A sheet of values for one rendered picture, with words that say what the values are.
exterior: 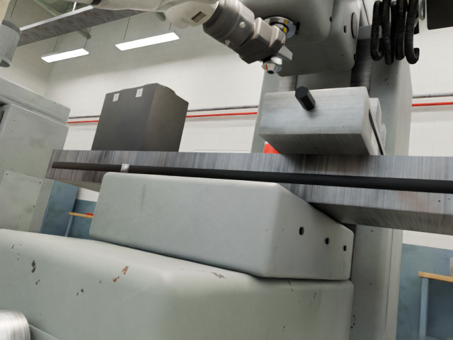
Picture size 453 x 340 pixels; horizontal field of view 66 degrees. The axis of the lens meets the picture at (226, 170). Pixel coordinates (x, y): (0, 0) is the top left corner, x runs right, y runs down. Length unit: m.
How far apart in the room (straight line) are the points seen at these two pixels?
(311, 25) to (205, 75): 6.14
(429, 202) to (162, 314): 0.38
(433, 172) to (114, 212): 0.48
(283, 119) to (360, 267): 0.61
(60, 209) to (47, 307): 7.60
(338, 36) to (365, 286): 0.65
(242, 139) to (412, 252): 3.00
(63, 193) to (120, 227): 7.40
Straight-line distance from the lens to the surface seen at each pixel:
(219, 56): 7.02
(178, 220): 0.51
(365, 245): 1.04
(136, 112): 0.91
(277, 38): 0.79
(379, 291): 1.03
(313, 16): 0.87
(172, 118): 0.91
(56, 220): 7.98
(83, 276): 0.37
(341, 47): 1.01
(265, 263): 0.44
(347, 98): 0.51
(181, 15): 0.74
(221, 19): 0.73
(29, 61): 10.93
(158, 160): 0.76
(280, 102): 0.54
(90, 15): 5.69
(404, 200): 0.55
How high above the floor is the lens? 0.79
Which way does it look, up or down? 12 degrees up
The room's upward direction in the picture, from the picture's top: 10 degrees clockwise
